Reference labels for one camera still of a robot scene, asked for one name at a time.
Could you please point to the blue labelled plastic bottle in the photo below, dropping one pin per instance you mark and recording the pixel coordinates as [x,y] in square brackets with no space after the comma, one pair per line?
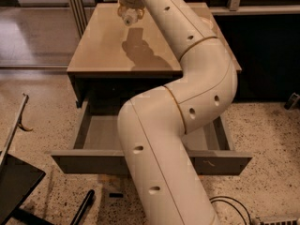
[129,16]

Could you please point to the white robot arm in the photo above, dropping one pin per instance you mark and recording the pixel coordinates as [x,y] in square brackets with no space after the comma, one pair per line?
[151,125]

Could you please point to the grey drawer cabinet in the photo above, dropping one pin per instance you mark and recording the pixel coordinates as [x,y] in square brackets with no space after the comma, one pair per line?
[113,58]

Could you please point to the open grey top drawer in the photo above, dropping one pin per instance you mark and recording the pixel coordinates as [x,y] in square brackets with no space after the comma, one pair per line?
[95,147]

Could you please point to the white shallow bowl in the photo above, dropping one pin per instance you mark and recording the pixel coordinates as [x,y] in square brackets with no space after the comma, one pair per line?
[208,23]

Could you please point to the black chair base leg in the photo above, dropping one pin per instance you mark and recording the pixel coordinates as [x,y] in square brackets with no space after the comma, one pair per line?
[83,207]

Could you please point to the white floor vent grille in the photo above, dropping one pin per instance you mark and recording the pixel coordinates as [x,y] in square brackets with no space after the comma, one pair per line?
[276,221]

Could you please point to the black panel with metal frame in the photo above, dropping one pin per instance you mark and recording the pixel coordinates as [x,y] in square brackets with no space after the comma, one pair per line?
[17,178]

